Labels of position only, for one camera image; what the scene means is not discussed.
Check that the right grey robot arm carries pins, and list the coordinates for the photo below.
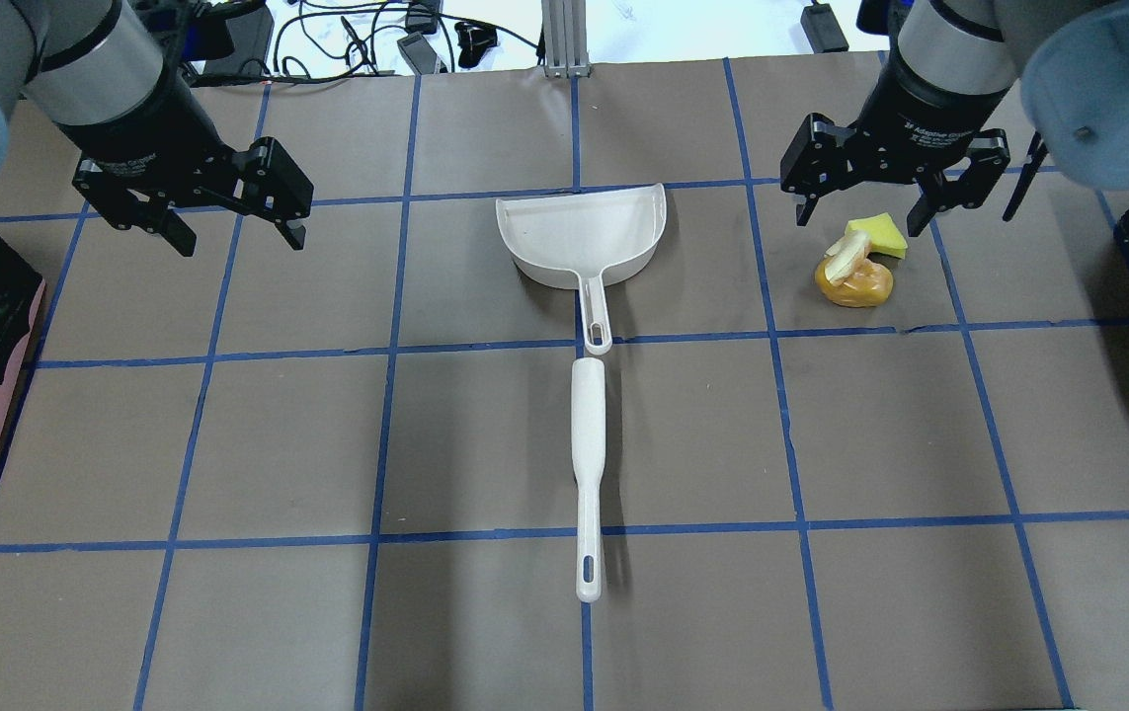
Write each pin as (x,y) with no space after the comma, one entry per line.
(949,67)

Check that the white plastic dustpan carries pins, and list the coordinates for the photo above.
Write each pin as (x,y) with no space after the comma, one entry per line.
(585,242)

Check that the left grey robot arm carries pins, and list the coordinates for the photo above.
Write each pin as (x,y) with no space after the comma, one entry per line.
(108,74)

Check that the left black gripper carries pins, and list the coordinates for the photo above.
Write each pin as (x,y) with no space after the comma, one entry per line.
(142,126)

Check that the yellow sponge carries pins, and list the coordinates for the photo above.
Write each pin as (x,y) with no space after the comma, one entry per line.
(883,233)

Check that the pale croissant piece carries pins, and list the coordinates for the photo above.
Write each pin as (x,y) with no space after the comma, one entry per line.
(846,256)

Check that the aluminium frame post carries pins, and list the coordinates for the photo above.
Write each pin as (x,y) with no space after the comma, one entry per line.
(564,39)

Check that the orange bread bun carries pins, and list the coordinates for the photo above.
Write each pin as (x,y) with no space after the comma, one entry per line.
(869,286)

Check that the black power adapter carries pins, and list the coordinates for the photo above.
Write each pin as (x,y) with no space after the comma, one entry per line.
(239,34)

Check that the white hand brush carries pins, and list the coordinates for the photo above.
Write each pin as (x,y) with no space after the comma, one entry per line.
(588,449)

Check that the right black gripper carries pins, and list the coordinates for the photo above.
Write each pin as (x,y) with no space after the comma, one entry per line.
(927,117)

